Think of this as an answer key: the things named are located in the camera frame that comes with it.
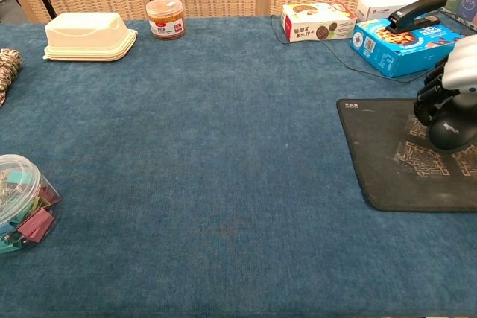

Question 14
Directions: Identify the clear jar with brown contents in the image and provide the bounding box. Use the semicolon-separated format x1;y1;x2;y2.
145;0;187;41

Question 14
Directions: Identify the black computer mouse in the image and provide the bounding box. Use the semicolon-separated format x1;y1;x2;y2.
426;97;475;153

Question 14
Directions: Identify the black stapler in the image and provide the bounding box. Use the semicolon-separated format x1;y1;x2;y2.
385;0;448;35

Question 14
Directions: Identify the black patterned mouse pad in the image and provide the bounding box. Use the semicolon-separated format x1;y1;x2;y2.
336;97;477;213

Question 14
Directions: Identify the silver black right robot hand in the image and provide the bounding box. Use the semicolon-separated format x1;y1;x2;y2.
413;34;477;126

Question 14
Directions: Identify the blue cookie box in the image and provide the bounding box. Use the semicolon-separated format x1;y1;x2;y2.
349;17;467;80

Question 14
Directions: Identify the white cookie box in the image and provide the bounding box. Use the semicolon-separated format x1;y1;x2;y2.
280;1;358;44

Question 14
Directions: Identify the clear jar of binder clips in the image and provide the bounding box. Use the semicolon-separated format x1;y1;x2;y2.
0;153;63;258

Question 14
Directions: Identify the brown patterned braided cloth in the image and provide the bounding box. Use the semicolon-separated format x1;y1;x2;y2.
0;48;23;107

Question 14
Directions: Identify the blue tablecloth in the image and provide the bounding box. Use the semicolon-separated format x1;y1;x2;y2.
0;14;477;318

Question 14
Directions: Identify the white box with red logo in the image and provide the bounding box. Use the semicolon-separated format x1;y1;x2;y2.
356;0;420;23

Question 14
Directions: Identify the black mouse cable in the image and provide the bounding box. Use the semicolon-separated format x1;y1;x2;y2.
269;14;446;84

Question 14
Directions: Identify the cream plastic lidded container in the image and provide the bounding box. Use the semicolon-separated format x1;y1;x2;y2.
42;12;139;63

